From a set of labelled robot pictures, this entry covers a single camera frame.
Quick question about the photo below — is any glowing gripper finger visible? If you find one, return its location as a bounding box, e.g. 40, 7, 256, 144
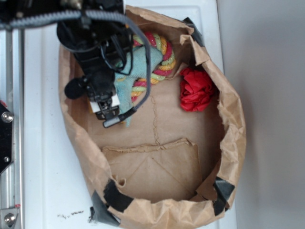
94, 102, 100, 113
111, 94, 120, 114

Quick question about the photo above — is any black metal bracket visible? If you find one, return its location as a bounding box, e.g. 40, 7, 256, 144
0, 100, 14, 175

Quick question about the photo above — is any grey braided cable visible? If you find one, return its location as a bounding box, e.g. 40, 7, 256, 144
0, 8, 152, 127

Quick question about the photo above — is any white plastic tray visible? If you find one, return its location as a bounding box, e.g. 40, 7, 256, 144
22, 0, 224, 229

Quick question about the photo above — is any red crumpled paper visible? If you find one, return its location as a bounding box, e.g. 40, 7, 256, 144
180, 67, 215, 112

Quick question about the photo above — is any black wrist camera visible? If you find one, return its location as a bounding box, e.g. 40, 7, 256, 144
64, 77, 87, 100

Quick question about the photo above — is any aluminium frame rail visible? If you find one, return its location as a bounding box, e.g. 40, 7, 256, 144
0, 31, 24, 229

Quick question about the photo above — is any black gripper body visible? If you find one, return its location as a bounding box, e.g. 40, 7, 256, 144
82, 48, 115, 103

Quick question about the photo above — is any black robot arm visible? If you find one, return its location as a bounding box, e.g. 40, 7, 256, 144
0, 0, 132, 119

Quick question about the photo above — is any yellow green sponge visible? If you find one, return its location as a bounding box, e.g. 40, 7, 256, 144
89, 101, 95, 114

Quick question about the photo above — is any multicolour rope toy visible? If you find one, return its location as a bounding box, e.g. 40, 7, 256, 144
131, 32, 176, 103

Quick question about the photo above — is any light blue microfiber cloth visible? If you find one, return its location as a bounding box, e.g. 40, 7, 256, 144
113, 45, 163, 128

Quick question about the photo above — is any brown paper bag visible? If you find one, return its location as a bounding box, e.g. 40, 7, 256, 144
59, 6, 246, 229

